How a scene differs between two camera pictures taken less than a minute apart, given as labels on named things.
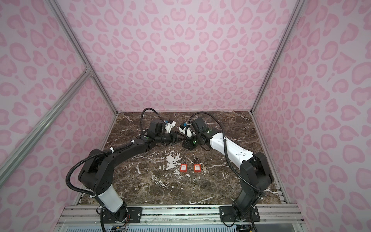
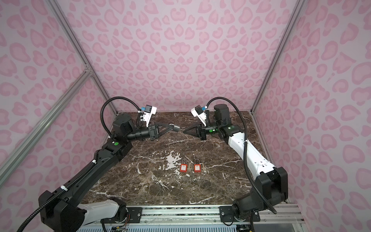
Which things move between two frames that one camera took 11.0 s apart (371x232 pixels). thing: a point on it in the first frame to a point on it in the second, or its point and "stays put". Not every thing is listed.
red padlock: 184,166 stays put
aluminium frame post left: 78,47 stays put
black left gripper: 174,136 to 153,130
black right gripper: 190,146 to 202,131
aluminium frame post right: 298,8 stays put
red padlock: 197,166 stays put
